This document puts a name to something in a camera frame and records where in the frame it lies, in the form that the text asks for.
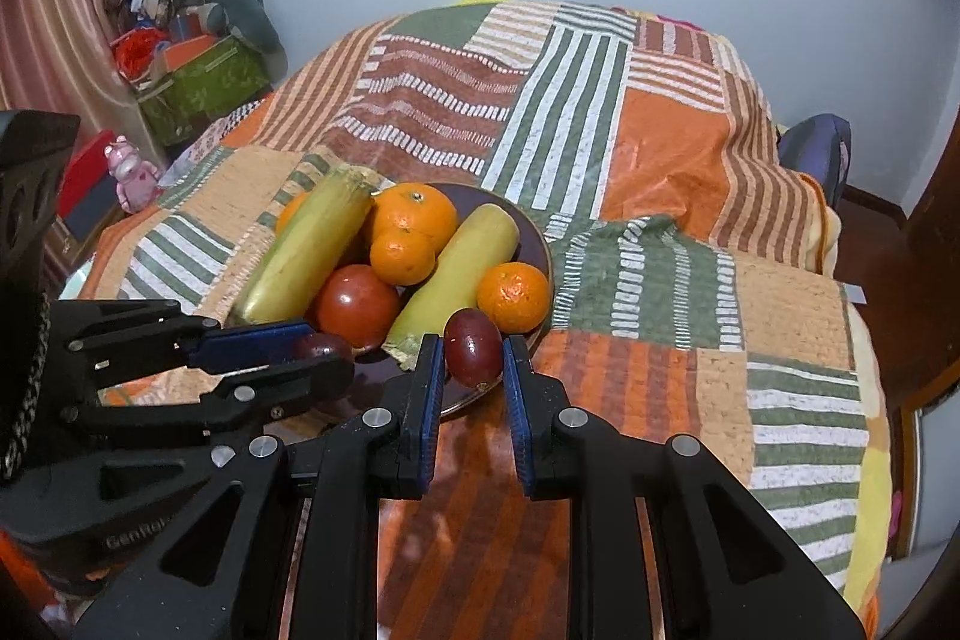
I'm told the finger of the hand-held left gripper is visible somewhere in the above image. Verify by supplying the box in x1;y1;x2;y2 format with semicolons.
52;299;323;378
64;353;356;444

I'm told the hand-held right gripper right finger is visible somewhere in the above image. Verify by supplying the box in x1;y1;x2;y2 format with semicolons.
502;334;867;640

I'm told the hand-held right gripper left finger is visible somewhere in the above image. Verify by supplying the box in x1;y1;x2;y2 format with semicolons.
71;332;443;640

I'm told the dark red grape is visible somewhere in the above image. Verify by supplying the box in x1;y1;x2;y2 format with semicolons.
444;308;503;387
292;332;355;371

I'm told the large red tomato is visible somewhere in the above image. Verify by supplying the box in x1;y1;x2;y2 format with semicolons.
313;263;402;352

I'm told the yellow-green corn cob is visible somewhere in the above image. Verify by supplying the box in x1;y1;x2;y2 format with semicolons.
229;164;383;326
381;203;520;371

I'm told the plain large orange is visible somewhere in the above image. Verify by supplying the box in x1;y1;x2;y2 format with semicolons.
477;262;552;335

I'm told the small red tomato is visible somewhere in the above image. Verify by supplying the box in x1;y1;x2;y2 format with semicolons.
275;190;312;235

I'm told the small orange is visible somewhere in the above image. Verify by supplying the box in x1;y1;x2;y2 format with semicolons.
370;227;437;286

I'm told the purple round plate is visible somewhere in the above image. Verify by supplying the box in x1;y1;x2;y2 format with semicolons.
300;182;556;420

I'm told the orange with white sticker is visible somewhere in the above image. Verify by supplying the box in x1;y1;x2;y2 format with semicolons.
371;182;459;251

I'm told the pink toy figure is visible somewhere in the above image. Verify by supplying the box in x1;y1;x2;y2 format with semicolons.
105;136;162;214

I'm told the pink floral sheet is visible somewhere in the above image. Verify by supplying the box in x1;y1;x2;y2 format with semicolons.
187;92;275;161

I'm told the red box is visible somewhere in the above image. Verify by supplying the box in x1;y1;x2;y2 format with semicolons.
56;131;121;221

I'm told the green storage box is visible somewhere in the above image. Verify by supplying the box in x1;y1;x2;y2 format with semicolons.
137;36;272;146

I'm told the orange box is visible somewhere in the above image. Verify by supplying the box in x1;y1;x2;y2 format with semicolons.
154;36;226;75

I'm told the striped patchwork blanket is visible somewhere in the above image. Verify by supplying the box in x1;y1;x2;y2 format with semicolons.
75;0;893;640

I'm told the red bag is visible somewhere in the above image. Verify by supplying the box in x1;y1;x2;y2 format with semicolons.
112;29;170;79

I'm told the grey plush pillow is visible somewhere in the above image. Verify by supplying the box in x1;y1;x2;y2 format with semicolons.
187;0;282;52

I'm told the striped red curtain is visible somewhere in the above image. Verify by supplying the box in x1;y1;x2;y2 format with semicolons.
0;0;151;161

